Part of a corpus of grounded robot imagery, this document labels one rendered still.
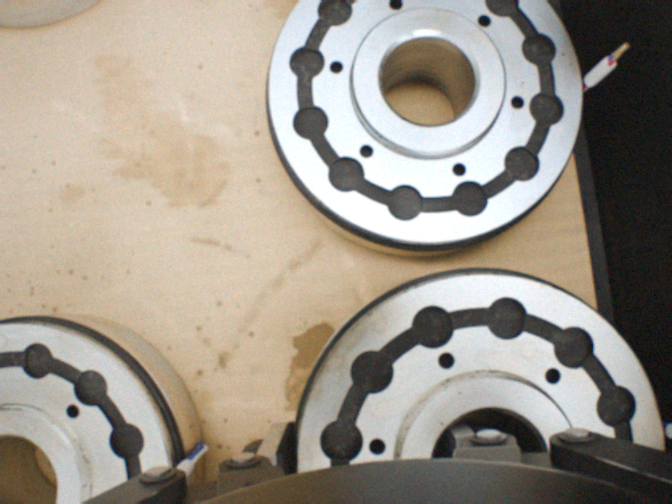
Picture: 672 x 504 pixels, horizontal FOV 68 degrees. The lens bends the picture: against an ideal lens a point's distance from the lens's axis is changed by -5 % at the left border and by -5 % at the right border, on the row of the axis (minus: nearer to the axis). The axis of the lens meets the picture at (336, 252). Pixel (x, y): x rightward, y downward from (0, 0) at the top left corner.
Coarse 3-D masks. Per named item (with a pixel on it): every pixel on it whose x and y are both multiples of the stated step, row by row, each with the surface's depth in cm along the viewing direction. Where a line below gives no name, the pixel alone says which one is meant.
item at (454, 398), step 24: (456, 384) 13; (480, 384) 13; (504, 384) 13; (528, 384) 13; (432, 408) 13; (456, 408) 13; (480, 408) 13; (504, 408) 13; (528, 408) 13; (552, 408) 13; (408, 432) 13; (432, 432) 13; (552, 432) 13; (408, 456) 13; (432, 456) 13
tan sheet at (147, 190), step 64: (128, 0) 20; (192, 0) 20; (256, 0) 20; (0, 64) 20; (64, 64) 20; (128, 64) 20; (192, 64) 20; (256, 64) 20; (0, 128) 20; (64, 128) 20; (128, 128) 20; (192, 128) 20; (256, 128) 20; (0, 192) 20; (64, 192) 20; (128, 192) 20; (192, 192) 19; (256, 192) 19; (576, 192) 19; (0, 256) 19; (64, 256) 19; (128, 256) 19; (192, 256) 19; (256, 256) 19; (320, 256) 19; (384, 256) 19; (448, 256) 19; (512, 256) 19; (576, 256) 19; (128, 320) 19; (192, 320) 19; (256, 320) 19; (320, 320) 19; (192, 384) 19; (256, 384) 19
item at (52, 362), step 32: (0, 352) 16; (32, 352) 16; (64, 352) 16; (96, 352) 16; (0, 384) 16; (32, 384) 16; (64, 384) 16; (96, 384) 16; (128, 384) 16; (64, 416) 16; (96, 416) 16; (128, 416) 16; (160, 416) 16; (96, 448) 16; (128, 448) 16; (160, 448) 16; (96, 480) 16
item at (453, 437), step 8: (456, 424) 14; (464, 424) 13; (448, 432) 13; (456, 432) 13; (464, 432) 13; (472, 432) 13; (440, 440) 14; (448, 440) 13; (456, 440) 12; (440, 448) 14; (448, 448) 13; (440, 456) 14; (448, 456) 13
